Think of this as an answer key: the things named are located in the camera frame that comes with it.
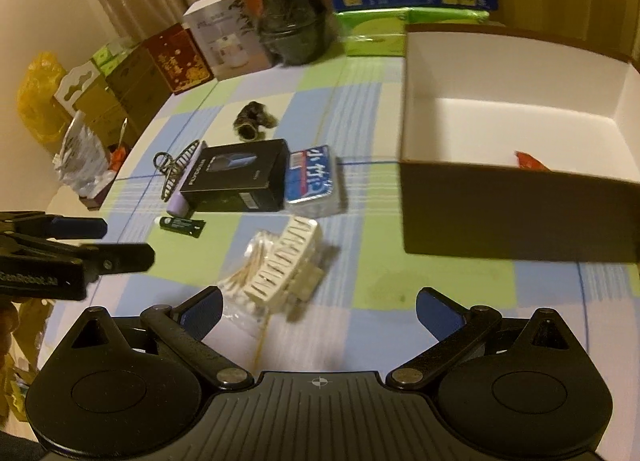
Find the wrapped dark plant pot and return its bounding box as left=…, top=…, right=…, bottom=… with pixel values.
left=247, top=0, right=336, bottom=66

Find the red snack packet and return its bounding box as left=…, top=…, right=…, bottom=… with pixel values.
left=514, top=151, right=551, bottom=172

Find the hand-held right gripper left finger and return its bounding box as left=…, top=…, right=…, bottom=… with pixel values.
left=70, top=286, right=256, bottom=389

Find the brown hair scrunchie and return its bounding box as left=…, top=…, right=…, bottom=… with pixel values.
left=232, top=101, right=278, bottom=142

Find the green and black tube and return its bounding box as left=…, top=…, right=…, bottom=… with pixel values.
left=159, top=216, right=207, bottom=238

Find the dark metal hair claw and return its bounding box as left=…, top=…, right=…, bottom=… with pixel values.
left=154, top=140, right=207, bottom=202

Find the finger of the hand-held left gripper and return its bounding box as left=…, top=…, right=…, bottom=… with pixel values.
left=47, top=216, right=108, bottom=241
left=80, top=242, right=156, bottom=284

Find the plain brown cardboard box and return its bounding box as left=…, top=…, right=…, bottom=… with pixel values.
left=107, top=46, right=173, bottom=142

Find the white humidifier box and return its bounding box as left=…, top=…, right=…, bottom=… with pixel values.
left=182, top=0, right=278, bottom=82

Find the red gift box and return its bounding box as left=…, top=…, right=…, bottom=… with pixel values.
left=142, top=23, right=216, bottom=96

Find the black shaver box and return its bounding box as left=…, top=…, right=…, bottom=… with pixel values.
left=179, top=139, right=291, bottom=212

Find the checked cloth desktop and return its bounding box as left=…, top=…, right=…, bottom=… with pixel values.
left=45, top=53, right=640, bottom=377

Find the large brown cardboard box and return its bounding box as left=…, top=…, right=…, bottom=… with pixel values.
left=398, top=23, right=640, bottom=264

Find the bag of cotton swabs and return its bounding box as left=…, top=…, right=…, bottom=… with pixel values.
left=215, top=231, right=281, bottom=337

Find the yellow plastic bag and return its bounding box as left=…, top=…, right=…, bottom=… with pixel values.
left=17, top=52, right=68, bottom=144

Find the green tissue pack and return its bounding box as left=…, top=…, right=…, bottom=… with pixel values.
left=334, top=10, right=411, bottom=58
left=407, top=8, right=491, bottom=26

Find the blue tissue pack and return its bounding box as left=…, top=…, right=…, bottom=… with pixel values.
left=285, top=143, right=348, bottom=218

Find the white hair claw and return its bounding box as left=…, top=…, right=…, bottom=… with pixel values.
left=243, top=217, right=326, bottom=309

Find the small green box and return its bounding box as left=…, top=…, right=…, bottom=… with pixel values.
left=91, top=38, right=136, bottom=74

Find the clear crumpled plastic bag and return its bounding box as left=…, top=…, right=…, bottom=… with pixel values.
left=54, top=111, right=113, bottom=196

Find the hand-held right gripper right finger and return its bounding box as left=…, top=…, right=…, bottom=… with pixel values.
left=385, top=287, right=576, bottom=389

